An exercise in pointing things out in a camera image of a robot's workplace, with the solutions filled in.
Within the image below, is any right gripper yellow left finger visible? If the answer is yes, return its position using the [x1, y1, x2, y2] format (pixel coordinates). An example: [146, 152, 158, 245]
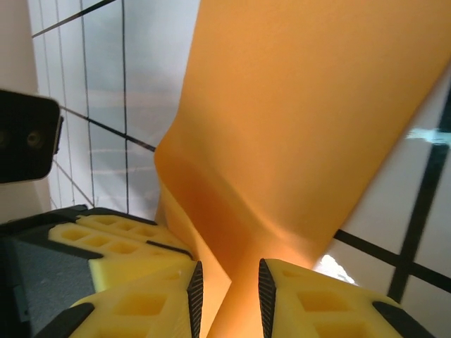
[42, 260, 204, 338]

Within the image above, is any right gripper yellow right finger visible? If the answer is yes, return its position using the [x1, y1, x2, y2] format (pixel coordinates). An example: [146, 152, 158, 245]
[258, 258, 429, 338]

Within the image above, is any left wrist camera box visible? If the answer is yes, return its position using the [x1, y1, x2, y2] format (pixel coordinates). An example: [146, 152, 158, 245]
[0, 89, 65, 184]

